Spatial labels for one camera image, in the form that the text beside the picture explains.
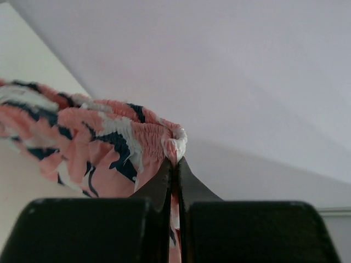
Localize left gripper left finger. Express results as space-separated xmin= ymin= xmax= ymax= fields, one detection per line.
xmin=3 ymin=160 xmax=172 ymax=262

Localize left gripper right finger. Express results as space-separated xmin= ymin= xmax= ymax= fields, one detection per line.
xmin=176 ymin=158 xmax=340 ymax=262

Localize pink shark print shorts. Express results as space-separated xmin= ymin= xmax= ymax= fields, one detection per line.
xmin=1 ymin=81 xmax=187 ymax=262

